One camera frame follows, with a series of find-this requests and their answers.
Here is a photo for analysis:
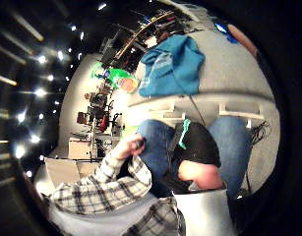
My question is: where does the the person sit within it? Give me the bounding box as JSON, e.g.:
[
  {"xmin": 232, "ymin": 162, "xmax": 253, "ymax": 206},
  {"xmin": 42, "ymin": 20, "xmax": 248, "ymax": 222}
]
[{"xmin": 41, "ymin": 115, "xmax": 254, "ymax": 236}]

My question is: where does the blue cloth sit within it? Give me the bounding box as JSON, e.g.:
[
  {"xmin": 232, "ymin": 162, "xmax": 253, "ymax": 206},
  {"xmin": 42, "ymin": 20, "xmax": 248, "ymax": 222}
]
[{"xmin": 137, "ymin": 33, "xmax": 207, "ymax": 98}]

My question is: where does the green snack bag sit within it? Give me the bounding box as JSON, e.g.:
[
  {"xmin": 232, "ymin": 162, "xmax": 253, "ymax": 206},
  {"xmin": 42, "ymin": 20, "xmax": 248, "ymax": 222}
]
[{"xmin": 90, "ymin": 62, "xmax": 141, "ymax": 94}]

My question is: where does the cluttered equipment stand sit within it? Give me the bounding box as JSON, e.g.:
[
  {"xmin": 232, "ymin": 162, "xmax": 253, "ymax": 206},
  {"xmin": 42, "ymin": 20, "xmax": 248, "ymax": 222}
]
[{"xmin": 75, "ymin": 82, "xmax": 123, "ymax": 158}]

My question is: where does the cardboard box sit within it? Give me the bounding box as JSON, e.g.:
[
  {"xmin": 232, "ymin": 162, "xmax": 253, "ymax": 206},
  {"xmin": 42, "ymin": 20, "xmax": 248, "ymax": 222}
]
[{"xmin": 67, "ymin": 137, "xmax": 93, "ymax": 161}]

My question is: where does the wooden shelf unit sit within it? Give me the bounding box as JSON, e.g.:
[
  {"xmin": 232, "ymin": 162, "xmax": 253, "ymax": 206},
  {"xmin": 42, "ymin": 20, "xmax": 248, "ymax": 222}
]
[{"xmin": 114, "ymin": 9, "xmax": 188, "ymax": 63}]

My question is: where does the white table frame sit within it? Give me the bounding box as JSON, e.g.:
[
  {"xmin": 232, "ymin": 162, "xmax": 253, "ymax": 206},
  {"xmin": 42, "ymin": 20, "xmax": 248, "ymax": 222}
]
[{"xmin": 127, "ymin": 92, "xmax": 276, "ymax": 121}]

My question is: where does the black cable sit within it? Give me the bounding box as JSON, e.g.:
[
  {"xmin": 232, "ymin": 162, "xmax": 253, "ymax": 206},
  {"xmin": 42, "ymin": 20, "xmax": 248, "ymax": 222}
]
[{"xmin": 244, "ymin": 119, "xmax": 272, "ymax": 195}]

